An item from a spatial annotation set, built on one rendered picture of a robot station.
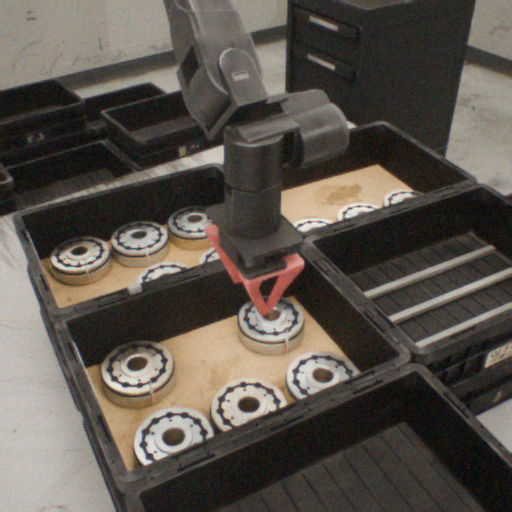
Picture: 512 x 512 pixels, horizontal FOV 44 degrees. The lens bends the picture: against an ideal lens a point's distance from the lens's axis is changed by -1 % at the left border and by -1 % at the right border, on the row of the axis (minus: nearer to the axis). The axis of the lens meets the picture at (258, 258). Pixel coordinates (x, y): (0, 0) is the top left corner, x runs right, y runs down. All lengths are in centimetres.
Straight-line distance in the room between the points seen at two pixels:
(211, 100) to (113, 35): 362
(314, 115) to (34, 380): 73
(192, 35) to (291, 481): 54
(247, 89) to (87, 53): 361
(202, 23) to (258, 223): 20
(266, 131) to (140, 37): 373
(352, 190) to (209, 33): 80
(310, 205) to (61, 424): 63
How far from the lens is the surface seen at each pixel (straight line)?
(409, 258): 118
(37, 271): 101
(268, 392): 88
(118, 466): 74
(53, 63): 412
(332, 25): 249
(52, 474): 104
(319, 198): 132
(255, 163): 59
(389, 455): 87
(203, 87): 61
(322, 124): 63
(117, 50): 426
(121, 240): 116
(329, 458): 86
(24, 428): 111
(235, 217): 63
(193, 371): 95
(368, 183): 139
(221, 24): 63
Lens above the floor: 153
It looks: 37 degrees down
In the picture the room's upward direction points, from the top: straight up
